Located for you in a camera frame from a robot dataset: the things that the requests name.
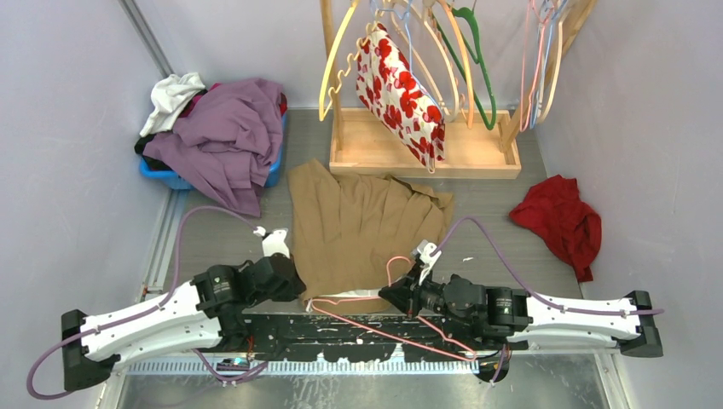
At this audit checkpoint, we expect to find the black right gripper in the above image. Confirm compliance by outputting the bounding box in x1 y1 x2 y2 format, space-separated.
379 262 474 326

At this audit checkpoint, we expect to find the tan garment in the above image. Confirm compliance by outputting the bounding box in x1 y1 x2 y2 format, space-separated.
287 159 454 314

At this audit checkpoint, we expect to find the pink wire hanger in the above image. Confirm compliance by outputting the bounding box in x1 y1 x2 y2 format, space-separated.
307 255 478 362

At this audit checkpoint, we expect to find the yellow hanger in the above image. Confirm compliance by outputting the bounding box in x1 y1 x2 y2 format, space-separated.
318 0 360 122

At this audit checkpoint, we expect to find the red poppy print skirt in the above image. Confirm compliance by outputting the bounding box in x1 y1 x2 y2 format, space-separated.
356 23 445 173

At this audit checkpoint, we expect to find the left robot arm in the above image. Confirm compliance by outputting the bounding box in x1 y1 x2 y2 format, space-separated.
61 253 306 392

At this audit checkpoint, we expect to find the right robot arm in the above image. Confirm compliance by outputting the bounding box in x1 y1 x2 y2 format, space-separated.
379 274 663 358

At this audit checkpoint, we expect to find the wooden hanger rack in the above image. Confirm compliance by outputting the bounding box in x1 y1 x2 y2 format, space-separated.
326 1 594 179

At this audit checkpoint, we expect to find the light wooden hanger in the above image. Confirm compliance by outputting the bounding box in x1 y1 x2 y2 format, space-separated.
390 1 462 122

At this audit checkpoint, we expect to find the wavy wooden hanger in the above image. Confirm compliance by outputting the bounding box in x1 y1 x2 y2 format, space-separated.
327 20 377 97

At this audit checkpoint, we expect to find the orange hanger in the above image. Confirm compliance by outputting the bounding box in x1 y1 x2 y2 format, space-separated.
439 1 476 130

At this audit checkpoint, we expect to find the green hanger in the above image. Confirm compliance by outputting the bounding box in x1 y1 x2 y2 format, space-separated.
429 7 497 130

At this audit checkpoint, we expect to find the beige wooden hanger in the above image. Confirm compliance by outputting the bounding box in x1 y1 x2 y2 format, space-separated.
533 0 566 125

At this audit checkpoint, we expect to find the purple garment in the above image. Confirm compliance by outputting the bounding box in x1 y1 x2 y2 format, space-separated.
142 78 285 217

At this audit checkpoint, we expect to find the blue plastic basket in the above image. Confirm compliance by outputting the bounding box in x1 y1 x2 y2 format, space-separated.
134 104 286 191

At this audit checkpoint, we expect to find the red garment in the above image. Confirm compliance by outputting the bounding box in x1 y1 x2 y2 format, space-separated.
509 175 603 283

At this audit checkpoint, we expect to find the white garment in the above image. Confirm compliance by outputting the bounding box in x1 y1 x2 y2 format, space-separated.
139 72 205 137

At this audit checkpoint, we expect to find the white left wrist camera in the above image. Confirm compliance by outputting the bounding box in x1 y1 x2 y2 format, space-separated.
253 226 291 258

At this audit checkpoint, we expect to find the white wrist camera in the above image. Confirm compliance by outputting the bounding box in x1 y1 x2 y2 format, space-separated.
253 226 291 258
413 239 442 285

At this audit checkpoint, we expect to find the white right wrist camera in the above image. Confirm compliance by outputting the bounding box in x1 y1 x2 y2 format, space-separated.
413 239 442 285

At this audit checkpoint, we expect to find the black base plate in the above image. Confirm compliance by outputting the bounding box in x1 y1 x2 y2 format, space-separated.
194 313 529 364

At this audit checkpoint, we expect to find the aluminium rail frame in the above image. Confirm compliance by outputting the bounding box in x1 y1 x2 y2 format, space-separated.
84 192 631 409

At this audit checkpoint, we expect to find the light blue wire hanger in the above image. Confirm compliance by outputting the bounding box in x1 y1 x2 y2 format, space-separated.
528 0 569 130

